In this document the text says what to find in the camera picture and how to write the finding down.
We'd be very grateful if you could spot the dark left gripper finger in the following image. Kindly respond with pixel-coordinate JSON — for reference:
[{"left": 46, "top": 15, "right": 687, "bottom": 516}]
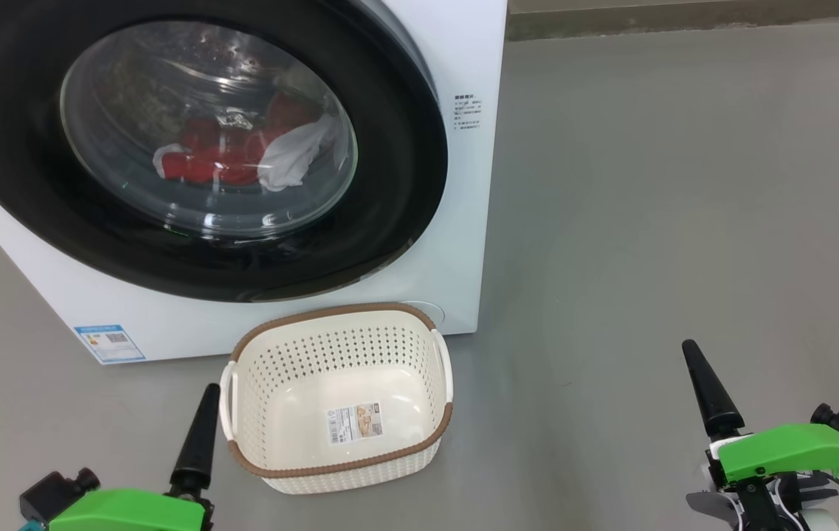
[{"left": 168, "top": 382, "right": 223, "bottom": 499}]

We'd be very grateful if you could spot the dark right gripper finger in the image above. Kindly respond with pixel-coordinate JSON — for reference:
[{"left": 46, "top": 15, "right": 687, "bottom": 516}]
[{"left": 682, "top": 339, "right": 745, "bottom": 441}]

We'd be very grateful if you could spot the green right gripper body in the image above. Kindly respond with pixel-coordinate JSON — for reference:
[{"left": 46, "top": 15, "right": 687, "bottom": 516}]
[{"left": 686, "top": 423, "right": 839, "bottom": 531}]

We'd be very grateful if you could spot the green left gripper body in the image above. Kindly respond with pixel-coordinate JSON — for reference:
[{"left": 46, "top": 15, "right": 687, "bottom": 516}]
[{"left": 46, "top": 487, "right": 215, "bottom": 531}]

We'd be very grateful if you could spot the red garment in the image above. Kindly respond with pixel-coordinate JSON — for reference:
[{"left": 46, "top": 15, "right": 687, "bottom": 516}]
[{"left": 152, "top": 92, "right": 339, "bottom": 194}]

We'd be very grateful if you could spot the black round glass washer door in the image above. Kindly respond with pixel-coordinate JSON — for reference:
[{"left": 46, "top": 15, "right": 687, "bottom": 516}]
[{"left": 0, "top": 0, "right": 450, "bottom": 304}]

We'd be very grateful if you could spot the cream perforated basket brown rim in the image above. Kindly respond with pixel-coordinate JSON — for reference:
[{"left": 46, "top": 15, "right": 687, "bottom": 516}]
[{"left": 219, "top": 302, "right": 455, "bottom": 495}]

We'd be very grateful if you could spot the white front-load washing machine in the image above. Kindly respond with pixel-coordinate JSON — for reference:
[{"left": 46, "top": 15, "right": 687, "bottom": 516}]
[{"left": 0, "top": 0, "right": 508, "bottom": 366}]

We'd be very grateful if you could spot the stainless steel washing machine drum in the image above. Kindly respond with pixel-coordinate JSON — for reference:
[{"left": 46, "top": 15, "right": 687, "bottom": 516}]
[{"left": 63, "top": 21, "right": 358, "bottom": 237}]

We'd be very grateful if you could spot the blue energy label sticker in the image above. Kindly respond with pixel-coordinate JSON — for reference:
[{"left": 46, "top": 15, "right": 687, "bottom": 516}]
[{"left": 72, "top": 323, "right": 147, "bottom": 365}]

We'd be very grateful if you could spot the round white filter cover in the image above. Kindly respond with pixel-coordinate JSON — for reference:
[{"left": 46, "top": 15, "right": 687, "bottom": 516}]
[{"left": 398, "top": 300, "right": 446, "bottom": 327}]

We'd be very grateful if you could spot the dark baseboard strip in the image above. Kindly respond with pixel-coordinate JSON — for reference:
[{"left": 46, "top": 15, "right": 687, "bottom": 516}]
[{"left": 505, "top": 0, "right": 839, "bottom": 42}]

